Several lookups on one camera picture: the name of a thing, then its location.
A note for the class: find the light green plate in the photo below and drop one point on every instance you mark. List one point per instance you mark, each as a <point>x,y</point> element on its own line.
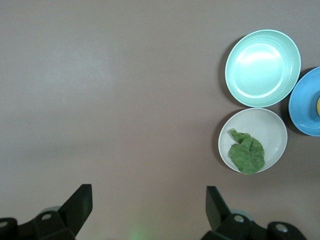
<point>262,70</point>

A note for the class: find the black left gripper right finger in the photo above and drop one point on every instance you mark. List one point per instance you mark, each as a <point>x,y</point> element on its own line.
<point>220,220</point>

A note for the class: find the beige plate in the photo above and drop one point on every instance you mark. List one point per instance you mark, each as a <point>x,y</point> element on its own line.
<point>265,125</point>

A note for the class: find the green lettuce leaf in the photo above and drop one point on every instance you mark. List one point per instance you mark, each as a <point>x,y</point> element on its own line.
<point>246,155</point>

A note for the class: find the yellow lemon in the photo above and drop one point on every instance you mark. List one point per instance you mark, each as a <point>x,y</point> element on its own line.
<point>318,106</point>

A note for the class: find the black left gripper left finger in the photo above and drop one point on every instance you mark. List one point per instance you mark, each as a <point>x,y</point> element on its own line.
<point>72,215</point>

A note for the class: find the blue plate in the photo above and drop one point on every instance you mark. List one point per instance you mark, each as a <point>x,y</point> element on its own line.
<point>303,110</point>

